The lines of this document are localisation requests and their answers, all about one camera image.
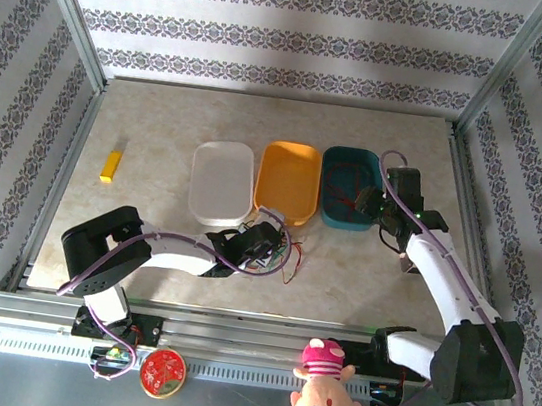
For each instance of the white plastic tray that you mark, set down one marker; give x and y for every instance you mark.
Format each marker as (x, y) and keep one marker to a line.
(221, 181)

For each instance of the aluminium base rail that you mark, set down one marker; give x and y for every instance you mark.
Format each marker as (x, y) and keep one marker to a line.
(233, 331)

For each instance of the aluminium side rail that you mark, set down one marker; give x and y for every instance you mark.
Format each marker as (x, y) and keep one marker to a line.
(62, 184)
(459, 154)

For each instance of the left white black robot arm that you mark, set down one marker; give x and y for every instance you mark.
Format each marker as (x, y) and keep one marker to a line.
(108, 251)

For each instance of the orange plastic tray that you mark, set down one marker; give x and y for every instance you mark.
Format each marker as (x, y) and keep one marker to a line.
(287, 180)

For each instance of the teal plastic tray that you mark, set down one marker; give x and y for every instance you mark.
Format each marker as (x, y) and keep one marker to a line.
(346, 155)

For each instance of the small pink object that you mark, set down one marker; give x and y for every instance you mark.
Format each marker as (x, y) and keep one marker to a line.
(410, 264)

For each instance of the aluminium frame post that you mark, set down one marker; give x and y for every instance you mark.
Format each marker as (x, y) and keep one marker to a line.
(507, 64)
(71, 8)

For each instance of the yellow rectangular block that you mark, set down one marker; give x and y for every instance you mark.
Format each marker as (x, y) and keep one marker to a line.
(110, 168)

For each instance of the small circuit board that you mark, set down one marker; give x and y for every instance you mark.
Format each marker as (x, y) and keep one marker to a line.
(382, 395)
(111, 354)

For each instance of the round red gold ornament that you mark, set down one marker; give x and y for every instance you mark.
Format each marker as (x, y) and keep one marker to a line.
(162, 372)

